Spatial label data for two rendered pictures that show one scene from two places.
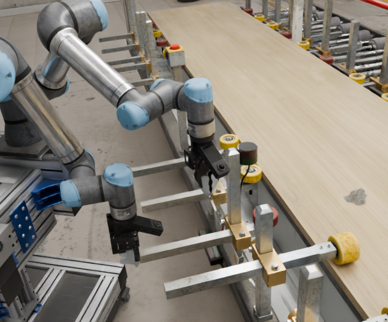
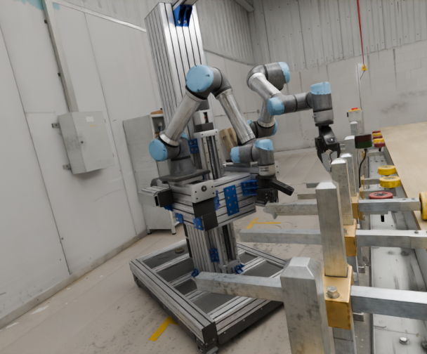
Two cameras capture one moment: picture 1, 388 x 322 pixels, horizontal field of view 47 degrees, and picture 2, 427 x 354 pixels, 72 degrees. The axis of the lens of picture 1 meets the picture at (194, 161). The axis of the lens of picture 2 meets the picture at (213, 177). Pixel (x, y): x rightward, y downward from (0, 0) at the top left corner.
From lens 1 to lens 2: 0.71 m
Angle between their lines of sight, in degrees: 44
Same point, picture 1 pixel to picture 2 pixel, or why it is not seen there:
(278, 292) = (392, 274)
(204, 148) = (323, 130)
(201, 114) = (319, 103)
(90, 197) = (244, 154)
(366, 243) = not seen: outside the picture
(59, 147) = (239, 132)
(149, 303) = not seen: hidden behind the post
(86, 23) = (273, 74)
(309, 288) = (334, 173)
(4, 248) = (207, 192)
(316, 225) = not seen: hidden behind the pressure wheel
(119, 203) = (260, 161)
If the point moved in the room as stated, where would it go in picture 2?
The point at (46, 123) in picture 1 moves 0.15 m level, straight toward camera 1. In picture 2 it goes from (234, 116) to (225, 118)
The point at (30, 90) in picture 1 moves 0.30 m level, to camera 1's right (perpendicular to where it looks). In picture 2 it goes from (228, 97) to (285, 83)
